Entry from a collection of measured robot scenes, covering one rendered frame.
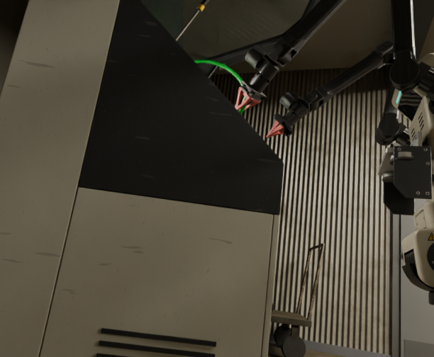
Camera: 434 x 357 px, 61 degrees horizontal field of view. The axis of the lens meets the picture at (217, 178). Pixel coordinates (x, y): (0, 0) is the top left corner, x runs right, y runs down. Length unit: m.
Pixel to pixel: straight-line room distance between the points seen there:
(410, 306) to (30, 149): 3.56
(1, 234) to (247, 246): 0.66
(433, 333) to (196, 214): 3.29
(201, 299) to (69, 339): 0.35
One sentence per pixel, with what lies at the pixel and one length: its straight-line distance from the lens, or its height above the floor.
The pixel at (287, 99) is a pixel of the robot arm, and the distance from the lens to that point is 1.66.
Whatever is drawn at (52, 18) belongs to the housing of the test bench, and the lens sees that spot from 1.35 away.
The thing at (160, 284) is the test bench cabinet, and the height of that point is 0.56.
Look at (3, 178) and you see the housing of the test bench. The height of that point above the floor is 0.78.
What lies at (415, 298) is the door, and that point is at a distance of 4.04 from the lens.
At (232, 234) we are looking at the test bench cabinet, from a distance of 1.05.
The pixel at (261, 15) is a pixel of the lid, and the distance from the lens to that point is 1.84.
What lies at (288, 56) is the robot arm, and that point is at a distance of 1.35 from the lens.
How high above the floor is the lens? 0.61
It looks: 14 degrees up
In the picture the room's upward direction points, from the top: 7 degrees clockwise
